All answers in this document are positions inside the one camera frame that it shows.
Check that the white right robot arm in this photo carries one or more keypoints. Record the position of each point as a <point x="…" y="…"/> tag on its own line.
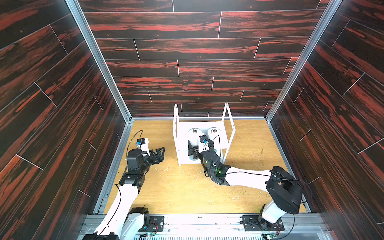
<point x="286" y="191"/>

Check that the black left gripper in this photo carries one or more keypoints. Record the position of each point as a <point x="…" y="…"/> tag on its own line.
<point x="159" y="157"/>

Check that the aluminium left corner post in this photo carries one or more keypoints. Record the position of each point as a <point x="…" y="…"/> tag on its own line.
<point x="86" y="32"/>

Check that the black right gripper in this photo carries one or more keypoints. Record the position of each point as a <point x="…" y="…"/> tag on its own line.
<point x="195" y="149"/>

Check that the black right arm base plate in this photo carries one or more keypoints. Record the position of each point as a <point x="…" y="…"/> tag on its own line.
<point x="252" y="223"/>

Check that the white tea canister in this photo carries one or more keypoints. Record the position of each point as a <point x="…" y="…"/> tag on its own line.
<point x="194" y="138"/>
<point x="214" y="135"/>

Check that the white two-tier metal shelf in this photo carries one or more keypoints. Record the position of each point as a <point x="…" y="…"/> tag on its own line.
<point x="181" y="129"/>

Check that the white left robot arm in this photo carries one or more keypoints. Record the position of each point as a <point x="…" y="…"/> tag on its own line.
<point x="121" y="222"/>

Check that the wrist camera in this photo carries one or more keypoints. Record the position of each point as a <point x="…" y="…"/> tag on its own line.
<point x="205" y="144"/>
<point x="143" y="144"/>

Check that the aluminium corner post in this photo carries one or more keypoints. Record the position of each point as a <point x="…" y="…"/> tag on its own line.
<point x="86" y="32"/>
<point x="321" y="26"/>

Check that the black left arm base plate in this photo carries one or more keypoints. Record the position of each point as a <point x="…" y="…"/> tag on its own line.
<point x="153" y="224"/>

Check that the aluminium right corner post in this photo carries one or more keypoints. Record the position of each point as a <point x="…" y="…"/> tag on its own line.
<point x="321" y="26"/>

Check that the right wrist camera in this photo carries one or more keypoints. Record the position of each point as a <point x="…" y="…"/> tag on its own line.
<point x="205" y="144"/>

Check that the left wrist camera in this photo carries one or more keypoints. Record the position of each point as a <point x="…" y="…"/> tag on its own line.
<point x="143" y="144"/>

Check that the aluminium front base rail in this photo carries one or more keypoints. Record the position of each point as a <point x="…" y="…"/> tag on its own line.
<point x="228" y="227"/>

